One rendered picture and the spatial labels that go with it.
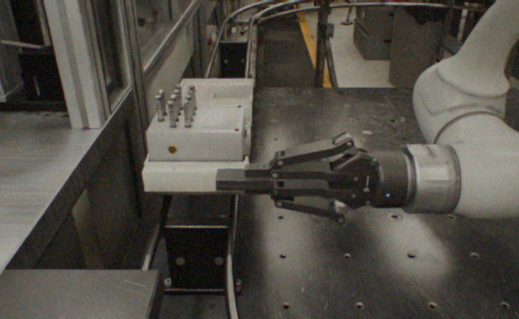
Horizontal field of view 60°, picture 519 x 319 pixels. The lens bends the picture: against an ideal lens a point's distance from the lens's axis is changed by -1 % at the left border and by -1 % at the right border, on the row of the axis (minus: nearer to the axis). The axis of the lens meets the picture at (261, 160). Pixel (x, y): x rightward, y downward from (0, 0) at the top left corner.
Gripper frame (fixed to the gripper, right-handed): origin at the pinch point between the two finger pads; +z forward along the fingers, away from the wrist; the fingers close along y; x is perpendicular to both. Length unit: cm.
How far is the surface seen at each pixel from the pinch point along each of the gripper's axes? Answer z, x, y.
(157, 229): 11.3, 2.9, -5.9
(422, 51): -118, -264, -58
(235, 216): 1.3, 0.0, -5.9
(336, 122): -23, -61, -20
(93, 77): 20.5, -9.1, 10.6
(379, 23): -104, -341, -55
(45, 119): 29.9, -12.0, 3.1
